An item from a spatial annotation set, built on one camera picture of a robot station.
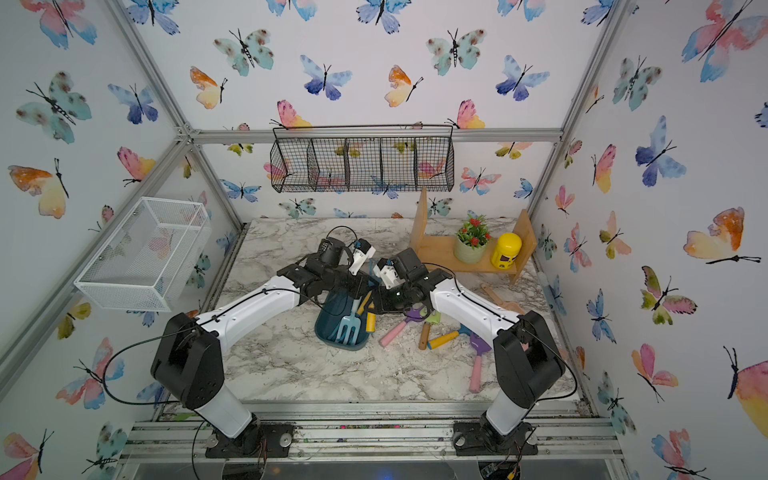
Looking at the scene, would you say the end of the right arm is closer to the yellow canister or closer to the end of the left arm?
the end of the left arm

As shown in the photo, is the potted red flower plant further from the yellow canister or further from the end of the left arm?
the end of the left arm

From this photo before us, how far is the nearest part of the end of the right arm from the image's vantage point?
63cm

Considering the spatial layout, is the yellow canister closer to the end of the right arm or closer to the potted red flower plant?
the potted red flower plant

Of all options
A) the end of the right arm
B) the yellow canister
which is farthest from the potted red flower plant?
the end of the right arm

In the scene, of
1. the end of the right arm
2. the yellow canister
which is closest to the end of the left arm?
the end of the right arm
